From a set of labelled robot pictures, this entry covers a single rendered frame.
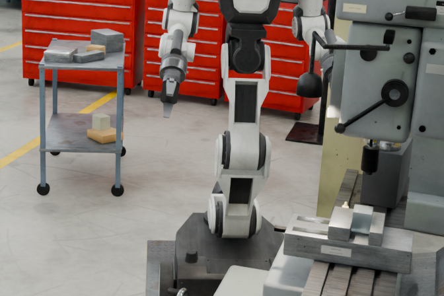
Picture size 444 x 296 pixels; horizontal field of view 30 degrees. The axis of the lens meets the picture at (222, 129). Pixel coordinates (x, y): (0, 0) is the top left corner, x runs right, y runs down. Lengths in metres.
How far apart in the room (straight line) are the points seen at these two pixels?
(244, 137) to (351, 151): 1.29
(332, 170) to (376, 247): 1.94
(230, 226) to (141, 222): 1.75
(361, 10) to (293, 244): 0.67
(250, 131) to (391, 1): 1.01
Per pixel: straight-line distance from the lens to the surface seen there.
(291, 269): 2.47
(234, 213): 3.16
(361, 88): 2.22
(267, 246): 3.34
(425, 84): 2.19
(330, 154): 4.20
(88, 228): 4.83
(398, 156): 2.72
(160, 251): 3.64
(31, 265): 4.43
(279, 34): 6.95
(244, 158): 2.98
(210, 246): 3.30
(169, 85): 2.63
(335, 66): 2.30
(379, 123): 2.24
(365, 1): 2.16
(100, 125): 5.35
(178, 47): 2.74
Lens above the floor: 1.97
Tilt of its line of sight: 17 degrees down
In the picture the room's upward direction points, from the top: 3 degrees clockwise
